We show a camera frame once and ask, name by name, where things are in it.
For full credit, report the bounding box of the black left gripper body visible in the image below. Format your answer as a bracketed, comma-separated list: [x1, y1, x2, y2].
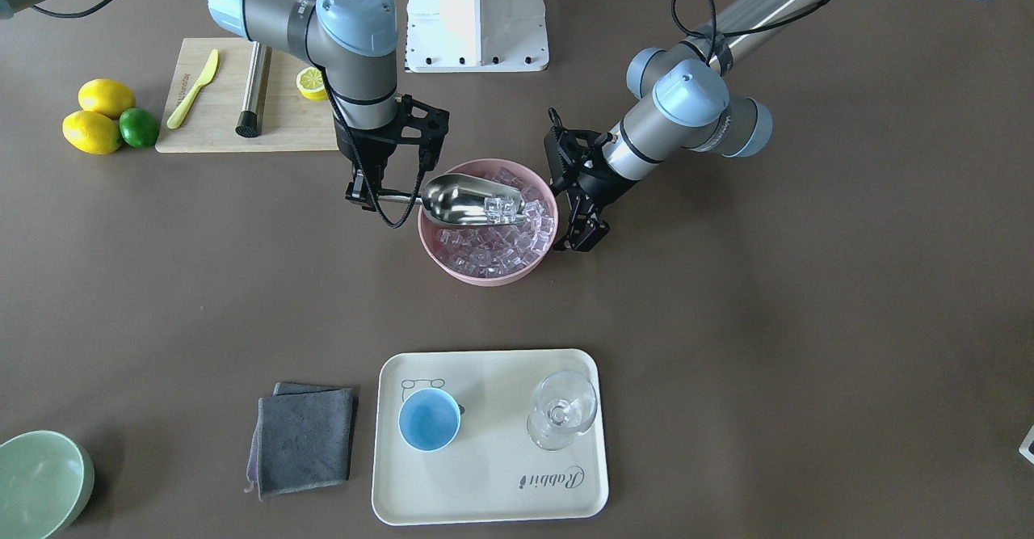
[544, 107, 636, 204]

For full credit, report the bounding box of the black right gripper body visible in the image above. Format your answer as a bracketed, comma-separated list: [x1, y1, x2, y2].
[334, 95, 450, 175]

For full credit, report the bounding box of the steel ice scoop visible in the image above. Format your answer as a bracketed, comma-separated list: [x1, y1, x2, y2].
[377, 172, 527, 227]

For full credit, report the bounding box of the pink bowl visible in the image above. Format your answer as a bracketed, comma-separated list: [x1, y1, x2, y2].
[417, 158, 560, 288]

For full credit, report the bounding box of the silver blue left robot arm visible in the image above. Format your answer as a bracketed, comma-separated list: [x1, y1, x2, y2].
[544, 0, 982, 252]

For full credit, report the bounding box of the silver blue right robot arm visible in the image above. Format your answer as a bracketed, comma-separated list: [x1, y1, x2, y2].
[2, 0, 449, 211]

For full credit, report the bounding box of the clear ice cubes pile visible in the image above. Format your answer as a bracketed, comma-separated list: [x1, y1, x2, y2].
[436, 166, 557, 277]

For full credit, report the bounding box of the light blue cup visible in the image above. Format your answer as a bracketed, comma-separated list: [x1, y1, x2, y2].
[397, 388, 465, 452]

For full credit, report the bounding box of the bamboo cutting board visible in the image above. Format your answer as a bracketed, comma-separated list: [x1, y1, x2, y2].
[156, 37, 338, 153]

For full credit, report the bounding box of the half lemon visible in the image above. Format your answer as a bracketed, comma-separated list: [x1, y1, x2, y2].
[295, 66, 328, 101]

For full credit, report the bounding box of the steel muddler black tip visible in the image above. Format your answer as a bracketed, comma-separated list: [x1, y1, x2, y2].
[235, 42, 272, 138]

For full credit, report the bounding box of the clear wine glass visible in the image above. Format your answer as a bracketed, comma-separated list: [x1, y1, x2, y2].
[527, 370, 599, 452]

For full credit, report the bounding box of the yellow plastic knife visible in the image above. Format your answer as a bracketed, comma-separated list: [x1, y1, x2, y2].
[166, 49, 221, 129]

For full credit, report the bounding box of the green lime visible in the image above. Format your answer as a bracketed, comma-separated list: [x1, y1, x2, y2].
[118, 107, 160, 149]

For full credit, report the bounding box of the grey folded cloth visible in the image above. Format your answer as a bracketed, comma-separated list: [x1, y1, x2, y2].
[245, 381, 358, 501]

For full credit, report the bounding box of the cream serving tray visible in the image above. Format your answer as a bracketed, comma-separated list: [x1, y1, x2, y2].
[372, 348, 610, 527]

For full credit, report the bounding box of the yellow lemon upper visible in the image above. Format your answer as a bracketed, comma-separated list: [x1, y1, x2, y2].
[77, 78, 136, 120]

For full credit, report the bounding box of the yellow lemon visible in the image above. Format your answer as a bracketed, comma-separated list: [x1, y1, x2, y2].
[61, 111, 124, 155]
[77, 78, 136, 120]

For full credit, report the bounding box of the yellow lemon lower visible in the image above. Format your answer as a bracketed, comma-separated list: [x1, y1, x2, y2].
[61, 111, 124, 155]

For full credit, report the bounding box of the pale green bowl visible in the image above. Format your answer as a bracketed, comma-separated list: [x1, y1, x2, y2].
[1, 430, 95, 538]

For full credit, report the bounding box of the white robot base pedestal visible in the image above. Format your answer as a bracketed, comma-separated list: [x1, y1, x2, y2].
[404, 0, 550, 73]

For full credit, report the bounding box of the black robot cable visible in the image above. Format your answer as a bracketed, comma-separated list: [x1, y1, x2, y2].
[670, 0, 833, 63]

